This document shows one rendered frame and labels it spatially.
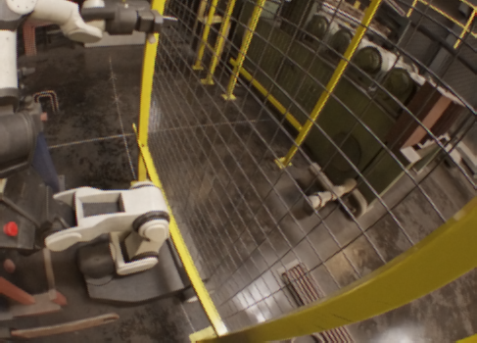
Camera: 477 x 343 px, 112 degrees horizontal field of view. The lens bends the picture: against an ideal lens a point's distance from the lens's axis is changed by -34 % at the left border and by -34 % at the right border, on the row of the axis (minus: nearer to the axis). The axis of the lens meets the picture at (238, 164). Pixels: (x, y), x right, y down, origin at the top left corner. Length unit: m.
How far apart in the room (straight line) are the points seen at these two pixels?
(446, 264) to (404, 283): 0.06
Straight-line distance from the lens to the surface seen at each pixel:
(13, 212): 0.69
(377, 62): 2.21
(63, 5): 0.68
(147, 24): 0.74
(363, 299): 0.34
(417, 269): 0.28
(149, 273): 1.30
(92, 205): 0.89
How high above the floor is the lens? 1.42
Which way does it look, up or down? 43 degrees down
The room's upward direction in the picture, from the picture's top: 24 degrees clockwise
